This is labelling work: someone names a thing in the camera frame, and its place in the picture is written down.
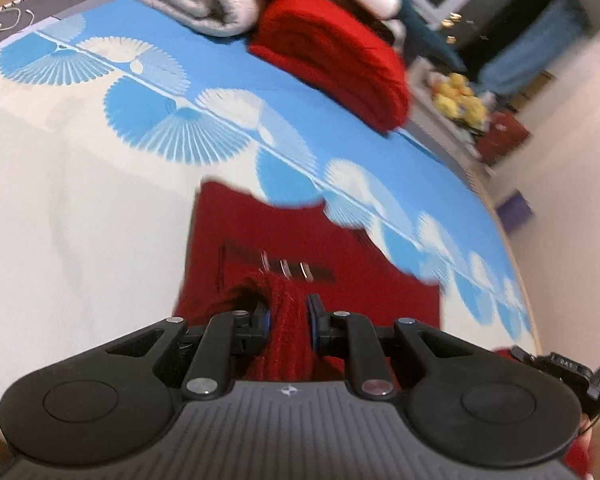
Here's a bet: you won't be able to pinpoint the bright red folded sweater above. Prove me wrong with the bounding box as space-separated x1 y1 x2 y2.
249 0 411 133

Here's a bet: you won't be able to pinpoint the purple storage box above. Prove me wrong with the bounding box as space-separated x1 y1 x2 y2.
496 190 533 234

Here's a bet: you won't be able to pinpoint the blue and white bedsheet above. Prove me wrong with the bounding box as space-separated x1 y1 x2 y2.
0 0 540 399

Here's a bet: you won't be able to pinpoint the dark red knit garment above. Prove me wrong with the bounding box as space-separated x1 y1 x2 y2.
175 181 441 382

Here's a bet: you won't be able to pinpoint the teal cloth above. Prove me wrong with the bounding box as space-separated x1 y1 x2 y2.
396 0 466 73

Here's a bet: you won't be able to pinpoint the blue curtain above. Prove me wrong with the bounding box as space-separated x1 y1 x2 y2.
474 0 588 96

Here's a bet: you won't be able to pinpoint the yellow plush toys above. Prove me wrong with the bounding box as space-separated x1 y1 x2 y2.
427 72 489 131

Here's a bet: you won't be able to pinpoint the red bag on floor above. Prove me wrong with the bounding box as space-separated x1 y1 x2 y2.
476 110 531 166

